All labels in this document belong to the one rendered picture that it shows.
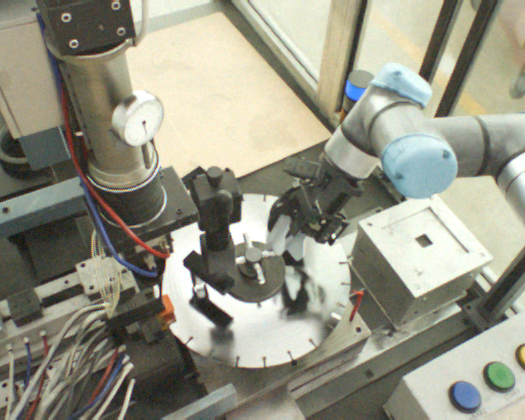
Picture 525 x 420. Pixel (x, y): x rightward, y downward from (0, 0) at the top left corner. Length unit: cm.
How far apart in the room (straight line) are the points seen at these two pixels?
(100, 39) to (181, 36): 124
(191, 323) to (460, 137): 49
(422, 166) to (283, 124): 82
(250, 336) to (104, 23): 56
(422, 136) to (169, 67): 105
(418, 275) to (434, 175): 41
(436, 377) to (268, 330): 28
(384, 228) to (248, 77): 67
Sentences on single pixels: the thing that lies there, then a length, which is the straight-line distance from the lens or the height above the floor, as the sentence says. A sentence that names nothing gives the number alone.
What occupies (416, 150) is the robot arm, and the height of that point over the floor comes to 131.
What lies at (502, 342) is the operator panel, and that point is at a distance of 103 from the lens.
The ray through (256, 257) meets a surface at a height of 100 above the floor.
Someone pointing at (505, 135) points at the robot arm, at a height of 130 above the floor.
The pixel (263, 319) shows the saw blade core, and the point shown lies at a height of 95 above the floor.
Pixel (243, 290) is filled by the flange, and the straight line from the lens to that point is 90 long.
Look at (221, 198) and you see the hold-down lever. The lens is 60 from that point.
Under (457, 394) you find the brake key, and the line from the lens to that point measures 95.
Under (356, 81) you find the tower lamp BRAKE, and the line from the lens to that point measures 94.
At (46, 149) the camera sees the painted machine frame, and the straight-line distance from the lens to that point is 72.
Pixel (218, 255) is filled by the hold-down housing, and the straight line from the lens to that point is 74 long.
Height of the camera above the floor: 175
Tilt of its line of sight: 53 degrees down
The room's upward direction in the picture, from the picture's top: 4 degrees clockwise
